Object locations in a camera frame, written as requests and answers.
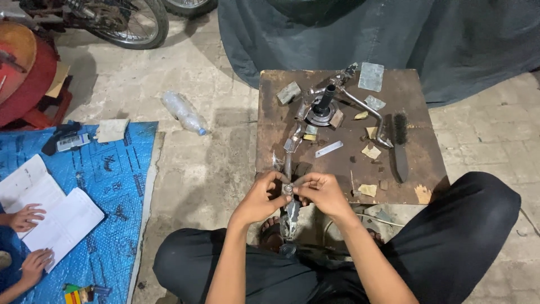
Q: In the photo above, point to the person's right hand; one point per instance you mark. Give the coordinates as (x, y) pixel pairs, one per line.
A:
(329, 196)

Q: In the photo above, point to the person's left hand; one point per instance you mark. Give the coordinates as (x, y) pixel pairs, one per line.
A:
(253, 202)

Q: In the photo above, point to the small metal nut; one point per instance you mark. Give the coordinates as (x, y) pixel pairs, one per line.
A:
(287, 188)

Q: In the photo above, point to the person's sandalled foot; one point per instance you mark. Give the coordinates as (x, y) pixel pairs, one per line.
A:
(270, 234)

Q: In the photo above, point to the yellow sandpaper scrap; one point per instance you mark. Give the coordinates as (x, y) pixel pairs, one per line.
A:
(309, 137)
(371, 152)
(371, 132)
(361, 115)
(368, 190)

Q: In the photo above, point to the white flat strip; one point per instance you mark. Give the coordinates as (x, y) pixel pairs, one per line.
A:
(329, 149)

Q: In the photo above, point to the small brown wooden block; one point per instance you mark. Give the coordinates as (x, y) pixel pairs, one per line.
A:
(336, 119)

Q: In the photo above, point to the black steering stem with disc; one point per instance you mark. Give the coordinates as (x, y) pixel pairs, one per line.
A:
(324, 102)

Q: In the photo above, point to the small grey sandpaper piece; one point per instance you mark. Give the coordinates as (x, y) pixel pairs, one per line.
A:
(374, 103)

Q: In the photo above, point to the brown wooden table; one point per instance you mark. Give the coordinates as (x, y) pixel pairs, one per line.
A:
(417, 139)

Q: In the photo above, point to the grey sanding block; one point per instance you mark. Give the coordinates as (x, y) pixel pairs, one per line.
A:
(288, 93)

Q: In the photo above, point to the clear plastic bottle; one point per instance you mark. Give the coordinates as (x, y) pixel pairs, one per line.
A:
(183, 112)

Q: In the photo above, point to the person's black trousers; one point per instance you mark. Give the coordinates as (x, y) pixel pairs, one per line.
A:
(443, 245)

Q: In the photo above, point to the large grey sandpaper sheet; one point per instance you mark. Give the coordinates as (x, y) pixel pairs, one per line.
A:
(371, 77)

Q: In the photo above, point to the blue patterned floor mat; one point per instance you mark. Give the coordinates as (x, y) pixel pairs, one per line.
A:
(109, 190)

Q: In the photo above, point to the white folded cloth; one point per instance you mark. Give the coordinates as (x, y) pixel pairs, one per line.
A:
(112, 130)

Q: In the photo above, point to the dark grey tarp cover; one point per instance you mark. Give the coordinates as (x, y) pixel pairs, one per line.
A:
(379, 38)

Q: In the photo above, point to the grey calculator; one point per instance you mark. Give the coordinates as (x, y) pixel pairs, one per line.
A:
(73, 142)

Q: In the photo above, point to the open white notebook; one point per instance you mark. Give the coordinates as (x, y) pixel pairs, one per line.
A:
(63, 219)

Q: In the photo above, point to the colourful crayon box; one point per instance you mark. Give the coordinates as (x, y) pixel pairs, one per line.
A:
(78, 294)

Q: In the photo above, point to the motorcycle tyre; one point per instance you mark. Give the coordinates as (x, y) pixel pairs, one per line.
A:
(190, 6)

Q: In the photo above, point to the black pouch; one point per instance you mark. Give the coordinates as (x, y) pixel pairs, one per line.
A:
(52, 139)

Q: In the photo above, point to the motorcycle with spoked wheel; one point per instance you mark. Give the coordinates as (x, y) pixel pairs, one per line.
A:
(130, 25)

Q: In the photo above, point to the brown cardboard piece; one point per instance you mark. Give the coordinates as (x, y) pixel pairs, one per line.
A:
(58, 80)

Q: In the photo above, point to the red round stool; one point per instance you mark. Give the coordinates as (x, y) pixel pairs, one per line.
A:
(29, 84)

